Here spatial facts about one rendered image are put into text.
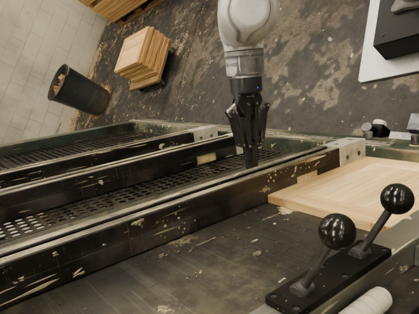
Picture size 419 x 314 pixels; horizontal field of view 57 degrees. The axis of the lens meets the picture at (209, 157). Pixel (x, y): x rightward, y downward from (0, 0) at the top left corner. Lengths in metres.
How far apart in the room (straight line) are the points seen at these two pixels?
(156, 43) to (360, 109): 2.45
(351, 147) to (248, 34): 0.55
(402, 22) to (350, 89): 1.13
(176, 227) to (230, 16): 0.40
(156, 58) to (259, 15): 3.54
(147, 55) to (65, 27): 2.72
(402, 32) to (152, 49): 3.10
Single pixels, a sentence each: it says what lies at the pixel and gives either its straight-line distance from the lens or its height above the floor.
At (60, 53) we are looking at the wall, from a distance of 6.50.
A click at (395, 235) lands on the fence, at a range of 0.67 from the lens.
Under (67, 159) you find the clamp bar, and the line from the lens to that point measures 1.38.
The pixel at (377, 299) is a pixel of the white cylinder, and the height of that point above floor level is 1.41.
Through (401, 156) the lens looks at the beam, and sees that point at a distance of 1.17.
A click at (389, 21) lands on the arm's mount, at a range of 1.49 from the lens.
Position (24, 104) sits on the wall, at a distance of 6.16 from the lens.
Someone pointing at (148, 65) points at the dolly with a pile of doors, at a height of 0.28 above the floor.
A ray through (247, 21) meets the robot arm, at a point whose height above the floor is 1.54.
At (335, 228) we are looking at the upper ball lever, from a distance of 0.41.
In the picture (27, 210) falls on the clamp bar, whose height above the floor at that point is 1.59.
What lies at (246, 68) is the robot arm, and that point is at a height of 1.39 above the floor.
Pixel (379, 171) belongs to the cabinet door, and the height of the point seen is 0.98.
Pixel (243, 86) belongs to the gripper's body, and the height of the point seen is 1.37.
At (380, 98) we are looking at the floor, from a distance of 2.41.
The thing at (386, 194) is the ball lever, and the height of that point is 1.45.
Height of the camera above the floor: 1.90
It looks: 37 degrees down
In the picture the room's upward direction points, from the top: 65 degrees counter-clockwise
